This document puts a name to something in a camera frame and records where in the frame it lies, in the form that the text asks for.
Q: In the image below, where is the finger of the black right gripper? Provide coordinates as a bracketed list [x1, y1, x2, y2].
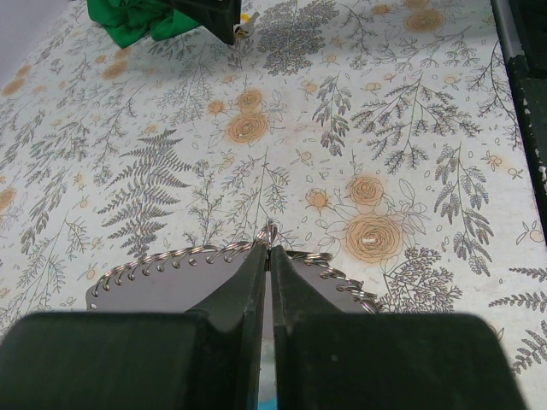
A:
[162, 0, 240, 45]

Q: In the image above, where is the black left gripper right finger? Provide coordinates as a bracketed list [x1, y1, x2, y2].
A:
[270, 247, 526, 409]

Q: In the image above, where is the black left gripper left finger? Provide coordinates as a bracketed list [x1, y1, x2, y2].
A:
[1, 245, 268, 409]

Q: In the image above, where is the yellow key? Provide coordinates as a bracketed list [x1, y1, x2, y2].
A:
[234, 11, 260, 40]

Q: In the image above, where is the grey crescent keyring holder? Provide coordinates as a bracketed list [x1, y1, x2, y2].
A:
[85, 221, 379, 313]

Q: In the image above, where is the blue key tag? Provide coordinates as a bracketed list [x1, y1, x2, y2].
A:
[257, 397, 278, 410]

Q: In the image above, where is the green crumpled cloth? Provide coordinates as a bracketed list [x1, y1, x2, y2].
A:
[86, 0, 200, 48]

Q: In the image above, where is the floral table mat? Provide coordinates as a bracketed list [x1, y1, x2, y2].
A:
[1, 1, 546, 409]

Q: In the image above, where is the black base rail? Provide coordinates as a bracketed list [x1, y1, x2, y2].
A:
[491, 1, 546, 227]

